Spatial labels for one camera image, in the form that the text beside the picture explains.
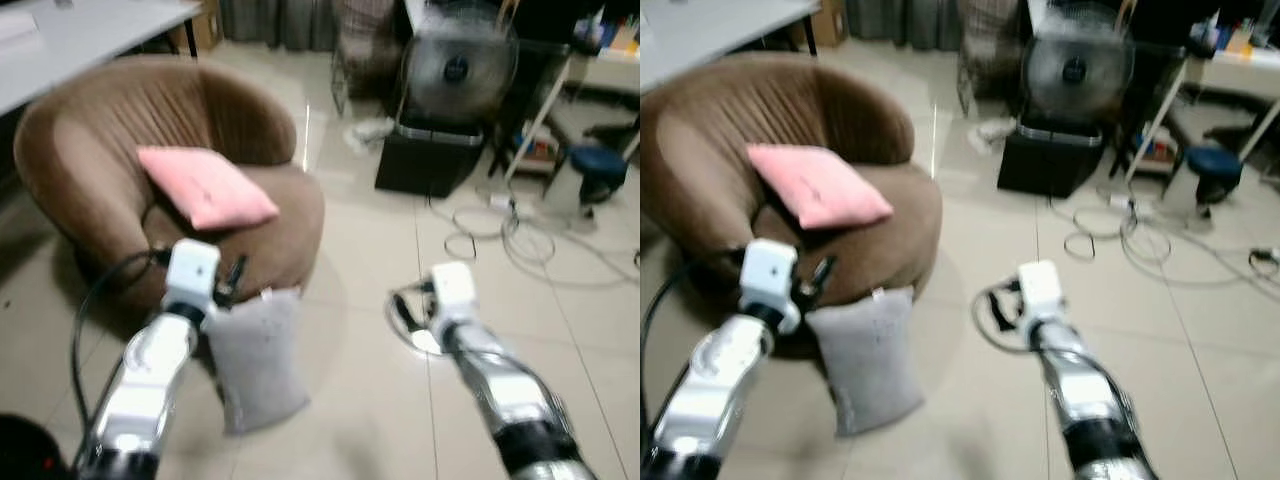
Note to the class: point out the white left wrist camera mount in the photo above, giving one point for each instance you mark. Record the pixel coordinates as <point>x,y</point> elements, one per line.
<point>768,275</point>
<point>190,270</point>

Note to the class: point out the grey pillow with bear patch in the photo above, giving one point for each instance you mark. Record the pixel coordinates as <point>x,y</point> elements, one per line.
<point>870,365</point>
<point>260,360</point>

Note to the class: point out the round black floor fan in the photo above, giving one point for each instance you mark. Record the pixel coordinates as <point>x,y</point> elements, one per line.
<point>460,70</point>
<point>1080,70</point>

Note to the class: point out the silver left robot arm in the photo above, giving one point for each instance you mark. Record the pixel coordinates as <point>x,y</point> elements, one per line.
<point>715,385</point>
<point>150,380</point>

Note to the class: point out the black box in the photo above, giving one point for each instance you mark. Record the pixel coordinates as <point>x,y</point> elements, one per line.
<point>425,165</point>
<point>1050,165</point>

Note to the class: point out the white table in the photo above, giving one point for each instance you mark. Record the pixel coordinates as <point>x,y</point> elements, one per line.
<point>720,30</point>
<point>80,40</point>

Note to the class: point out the pink pillow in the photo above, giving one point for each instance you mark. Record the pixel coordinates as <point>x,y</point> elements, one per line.
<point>820,188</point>
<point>205,187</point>

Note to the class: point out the brown cardboard box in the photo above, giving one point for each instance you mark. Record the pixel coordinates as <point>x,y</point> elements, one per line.
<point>828,22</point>
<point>205,25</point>

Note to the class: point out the blue round stool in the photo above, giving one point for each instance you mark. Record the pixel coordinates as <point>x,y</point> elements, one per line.
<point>598,162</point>
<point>1213,162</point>

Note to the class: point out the brown round sofa chair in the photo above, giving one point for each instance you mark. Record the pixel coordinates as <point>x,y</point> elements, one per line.
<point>730,130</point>
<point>100,130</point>

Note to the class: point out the brown plaid bag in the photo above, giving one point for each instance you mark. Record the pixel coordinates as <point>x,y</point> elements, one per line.
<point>992,45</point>
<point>368,45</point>

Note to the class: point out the white crumpled paper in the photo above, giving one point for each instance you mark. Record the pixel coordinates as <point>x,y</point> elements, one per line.
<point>370,132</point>
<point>995,130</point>

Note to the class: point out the grey curtain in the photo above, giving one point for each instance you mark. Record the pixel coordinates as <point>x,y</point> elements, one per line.
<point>280,22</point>
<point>900,22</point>

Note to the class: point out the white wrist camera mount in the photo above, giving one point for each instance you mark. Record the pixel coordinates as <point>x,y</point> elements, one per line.
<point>190,270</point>
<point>768,275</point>
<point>455,290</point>
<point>1040,290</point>

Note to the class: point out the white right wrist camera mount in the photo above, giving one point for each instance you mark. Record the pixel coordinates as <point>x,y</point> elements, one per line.
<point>455,290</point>
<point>1040,290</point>

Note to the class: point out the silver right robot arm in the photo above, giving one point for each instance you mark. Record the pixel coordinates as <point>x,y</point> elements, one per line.
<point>500,390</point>
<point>1085,400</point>

